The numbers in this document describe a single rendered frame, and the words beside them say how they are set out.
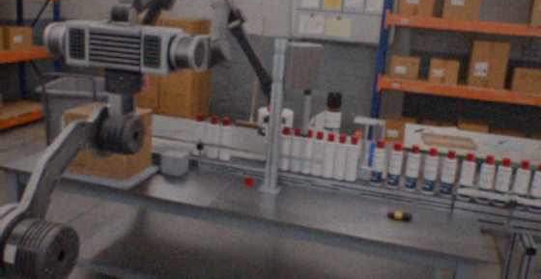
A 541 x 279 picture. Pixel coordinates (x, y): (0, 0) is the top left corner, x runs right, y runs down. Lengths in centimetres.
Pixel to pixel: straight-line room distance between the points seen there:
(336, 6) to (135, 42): 493
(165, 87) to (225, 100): 154
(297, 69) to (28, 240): 120
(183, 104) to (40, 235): 431
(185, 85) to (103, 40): 392
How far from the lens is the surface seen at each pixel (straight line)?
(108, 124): 189
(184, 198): 215
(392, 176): 231
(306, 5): 661
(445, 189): 232
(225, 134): 244
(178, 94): 578
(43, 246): 157
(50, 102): 467
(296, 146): 235
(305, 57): 217
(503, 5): 668
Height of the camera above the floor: 164
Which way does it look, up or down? 14 degrees down
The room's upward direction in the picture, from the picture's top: 4 degrees clockwise
